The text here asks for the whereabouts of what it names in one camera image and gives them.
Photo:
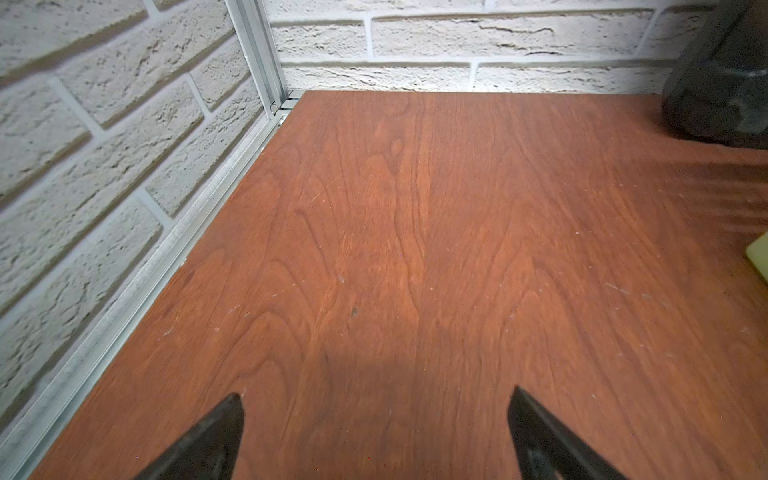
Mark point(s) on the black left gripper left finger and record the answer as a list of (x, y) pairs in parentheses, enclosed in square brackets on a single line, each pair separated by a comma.
[(208, 450)]

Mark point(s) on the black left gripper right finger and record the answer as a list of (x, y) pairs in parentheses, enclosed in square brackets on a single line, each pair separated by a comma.
[(547, 449)]

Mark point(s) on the light green perforated bin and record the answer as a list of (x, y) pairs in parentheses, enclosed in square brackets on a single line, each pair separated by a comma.
[(757, 254)]

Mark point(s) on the black plastic tool case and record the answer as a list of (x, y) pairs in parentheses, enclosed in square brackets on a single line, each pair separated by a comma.
[(717, 91)]

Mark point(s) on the aluminium corner frame post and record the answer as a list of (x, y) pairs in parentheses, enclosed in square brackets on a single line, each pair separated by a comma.
[(254, 33)]

